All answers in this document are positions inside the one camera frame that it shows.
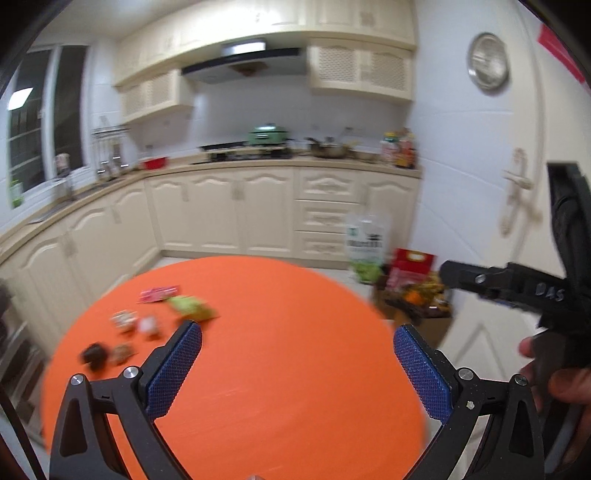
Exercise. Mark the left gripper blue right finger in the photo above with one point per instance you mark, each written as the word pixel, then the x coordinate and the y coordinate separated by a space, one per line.
pixel 427 371

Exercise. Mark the round orange table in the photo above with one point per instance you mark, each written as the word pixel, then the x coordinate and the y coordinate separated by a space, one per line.
pixel 296 379

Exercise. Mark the person's right hand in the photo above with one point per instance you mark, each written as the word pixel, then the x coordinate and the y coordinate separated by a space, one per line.
pixel 570 386

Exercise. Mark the small red wrapper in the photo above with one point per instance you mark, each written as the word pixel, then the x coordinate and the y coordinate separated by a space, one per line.
pixel 158 294

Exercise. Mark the gas stove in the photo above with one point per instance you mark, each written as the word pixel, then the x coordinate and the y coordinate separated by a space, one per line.
pixel 241 151

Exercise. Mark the red rice bag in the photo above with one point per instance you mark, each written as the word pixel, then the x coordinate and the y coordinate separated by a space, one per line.
pixel 409 267

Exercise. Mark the kitchen faucet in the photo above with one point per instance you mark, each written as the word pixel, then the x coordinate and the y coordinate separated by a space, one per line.
pixel 63 188

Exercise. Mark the condiment bottles group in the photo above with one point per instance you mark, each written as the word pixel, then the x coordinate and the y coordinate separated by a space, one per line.
pixel 398 149

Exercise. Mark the dark brown food scrap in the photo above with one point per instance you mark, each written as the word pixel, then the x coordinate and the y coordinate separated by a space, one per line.
pixel 96 356

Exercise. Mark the cream upper cabinets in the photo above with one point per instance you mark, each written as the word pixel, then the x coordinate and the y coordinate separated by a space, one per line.
pixel 362 47

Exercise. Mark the hanging utensil rack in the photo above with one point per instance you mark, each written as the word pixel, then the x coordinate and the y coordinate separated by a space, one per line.
pixel 107 144

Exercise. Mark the steel wok pan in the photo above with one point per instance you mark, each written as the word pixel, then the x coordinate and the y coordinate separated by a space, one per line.
pixel 329 148

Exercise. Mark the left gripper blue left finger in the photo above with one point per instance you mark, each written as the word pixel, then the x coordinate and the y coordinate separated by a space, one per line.
pixel 167 367

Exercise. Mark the green dish soap bottle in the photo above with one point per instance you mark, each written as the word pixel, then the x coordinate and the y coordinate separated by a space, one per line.
pixel 16 193

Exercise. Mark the door handle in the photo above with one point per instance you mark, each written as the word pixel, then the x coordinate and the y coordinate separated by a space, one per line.
pixel 517 182

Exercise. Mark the red-printed clear plastic bag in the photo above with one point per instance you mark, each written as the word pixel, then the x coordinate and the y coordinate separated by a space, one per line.
pixel 128 322

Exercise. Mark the green electric hot pot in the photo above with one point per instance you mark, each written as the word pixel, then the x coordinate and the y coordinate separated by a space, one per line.
pixel 268 135

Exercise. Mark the cream door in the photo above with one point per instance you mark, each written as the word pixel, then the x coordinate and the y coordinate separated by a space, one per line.
pixel 466 137

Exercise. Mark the black range hood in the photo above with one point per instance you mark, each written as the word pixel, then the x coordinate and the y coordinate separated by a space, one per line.
pixel 248 60

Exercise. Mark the kitchen window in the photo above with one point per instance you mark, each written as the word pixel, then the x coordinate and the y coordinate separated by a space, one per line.
pixel 45 115

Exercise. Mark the cream lower cabinets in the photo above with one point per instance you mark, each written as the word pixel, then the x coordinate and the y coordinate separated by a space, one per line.
pixel 294 209

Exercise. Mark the cream cabinets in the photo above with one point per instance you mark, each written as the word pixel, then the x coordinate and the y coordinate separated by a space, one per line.
pixel 362 47
pixel 294 209

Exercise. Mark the steel sink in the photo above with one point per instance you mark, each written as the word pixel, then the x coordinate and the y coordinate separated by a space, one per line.
pixel 63 204

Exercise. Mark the cardboard box with groceries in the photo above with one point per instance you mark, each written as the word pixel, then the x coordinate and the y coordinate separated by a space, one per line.
pixel 426 305

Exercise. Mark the green food scrap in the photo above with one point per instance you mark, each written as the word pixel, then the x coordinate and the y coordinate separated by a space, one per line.
pixel 191 308

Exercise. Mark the red plastic basin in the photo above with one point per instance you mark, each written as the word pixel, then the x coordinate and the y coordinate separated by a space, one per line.
pixel 153 163

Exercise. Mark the green white rice bag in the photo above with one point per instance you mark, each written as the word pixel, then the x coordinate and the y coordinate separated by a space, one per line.
pixel 366 243

